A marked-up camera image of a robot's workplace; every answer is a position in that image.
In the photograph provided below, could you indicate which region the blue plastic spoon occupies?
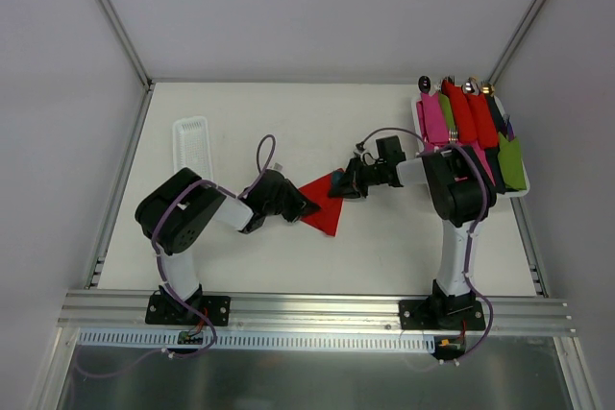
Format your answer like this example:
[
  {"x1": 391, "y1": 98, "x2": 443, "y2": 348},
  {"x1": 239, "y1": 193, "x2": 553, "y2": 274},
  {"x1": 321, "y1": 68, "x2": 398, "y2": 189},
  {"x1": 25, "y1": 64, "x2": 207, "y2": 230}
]
[{"x1": 332, "y1": 170, "x2": 344, "y2": 184}]

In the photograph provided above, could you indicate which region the aluminium mounting rail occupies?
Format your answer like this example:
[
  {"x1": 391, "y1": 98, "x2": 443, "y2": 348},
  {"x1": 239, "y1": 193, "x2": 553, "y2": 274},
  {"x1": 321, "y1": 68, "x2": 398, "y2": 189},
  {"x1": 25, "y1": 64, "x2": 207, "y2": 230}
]
[{"x1": 57, "y1": 289, "x2": 578, "y2": 337}]

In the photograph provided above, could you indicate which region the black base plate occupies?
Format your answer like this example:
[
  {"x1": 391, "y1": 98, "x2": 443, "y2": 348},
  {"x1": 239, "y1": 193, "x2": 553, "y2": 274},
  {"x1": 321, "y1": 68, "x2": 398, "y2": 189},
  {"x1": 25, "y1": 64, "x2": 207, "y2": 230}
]
[
  {"x1": 145, "y1": 288, "x2": 232, "y2": 326},
  {"x1": 398, "y1": 299, "x2": 486, "y2": 332}
]

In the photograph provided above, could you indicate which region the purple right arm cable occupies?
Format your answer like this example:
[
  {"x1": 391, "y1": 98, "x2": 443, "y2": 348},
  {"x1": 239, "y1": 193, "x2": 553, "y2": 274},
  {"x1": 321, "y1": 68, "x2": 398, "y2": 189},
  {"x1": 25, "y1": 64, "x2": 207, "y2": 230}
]
[{"x1": 354, "y1": 127, "x2": 494, "y2": 372}]

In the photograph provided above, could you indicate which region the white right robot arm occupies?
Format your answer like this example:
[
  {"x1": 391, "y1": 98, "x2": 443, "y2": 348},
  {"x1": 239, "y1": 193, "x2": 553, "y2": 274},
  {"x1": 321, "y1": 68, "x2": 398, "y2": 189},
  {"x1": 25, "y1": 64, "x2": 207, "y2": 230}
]
[{"x1": 329, "y1": 135, "x2": 497, "y2": 331}]

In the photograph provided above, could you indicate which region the white utensil tray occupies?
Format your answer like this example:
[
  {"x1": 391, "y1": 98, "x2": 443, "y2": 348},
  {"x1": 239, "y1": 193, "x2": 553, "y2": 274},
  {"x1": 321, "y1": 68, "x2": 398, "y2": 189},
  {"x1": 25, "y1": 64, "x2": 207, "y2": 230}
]
[{"x1": 172, "y1": 116, "x2": 214, "y2": 181}]

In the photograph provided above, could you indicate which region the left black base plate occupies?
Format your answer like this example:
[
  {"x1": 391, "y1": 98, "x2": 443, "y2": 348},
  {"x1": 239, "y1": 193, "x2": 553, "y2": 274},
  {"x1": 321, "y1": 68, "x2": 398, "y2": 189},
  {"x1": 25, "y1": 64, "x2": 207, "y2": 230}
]
[{"x1": 145, "y1": 288, "x2": 232, "y2": 326}]

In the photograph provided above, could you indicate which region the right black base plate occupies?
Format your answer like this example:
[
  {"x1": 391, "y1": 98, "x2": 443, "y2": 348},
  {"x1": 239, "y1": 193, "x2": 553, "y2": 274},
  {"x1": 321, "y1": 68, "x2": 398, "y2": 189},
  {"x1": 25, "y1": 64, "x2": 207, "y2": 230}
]
[{"x1": 398, "y1": 299, "x2": 486, "y2": 332}]

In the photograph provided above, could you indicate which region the red paper napkin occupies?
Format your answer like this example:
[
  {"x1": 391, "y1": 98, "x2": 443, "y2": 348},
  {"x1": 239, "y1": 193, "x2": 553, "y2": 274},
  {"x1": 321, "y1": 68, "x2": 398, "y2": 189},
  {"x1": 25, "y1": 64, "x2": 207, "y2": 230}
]
[{"x1": 299, "y1": 170, "x2": 343, "y2": 237}]

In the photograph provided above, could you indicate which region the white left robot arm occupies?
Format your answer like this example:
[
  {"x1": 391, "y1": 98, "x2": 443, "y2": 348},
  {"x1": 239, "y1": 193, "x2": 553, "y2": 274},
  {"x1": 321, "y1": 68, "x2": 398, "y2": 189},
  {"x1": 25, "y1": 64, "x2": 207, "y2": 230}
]
[{"x1": 135, "y1": 167, "x2": 321, "y2": 326}]

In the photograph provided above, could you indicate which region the white slotted cable duct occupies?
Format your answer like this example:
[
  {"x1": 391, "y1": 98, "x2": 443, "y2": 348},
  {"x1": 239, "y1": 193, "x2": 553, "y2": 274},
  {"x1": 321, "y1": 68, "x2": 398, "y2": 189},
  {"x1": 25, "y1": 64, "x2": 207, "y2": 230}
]
[{"x1": 76, "y1": 327, "x2": 435, "y2": 354}]

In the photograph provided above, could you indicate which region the white basket of rolled napkins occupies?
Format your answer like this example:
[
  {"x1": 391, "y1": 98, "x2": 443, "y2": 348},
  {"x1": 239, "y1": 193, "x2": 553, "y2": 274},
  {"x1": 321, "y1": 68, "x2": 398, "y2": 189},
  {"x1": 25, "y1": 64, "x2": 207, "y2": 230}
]
[{"x1": 411, "y1": 76, "x2": 530, "y2": 198}]

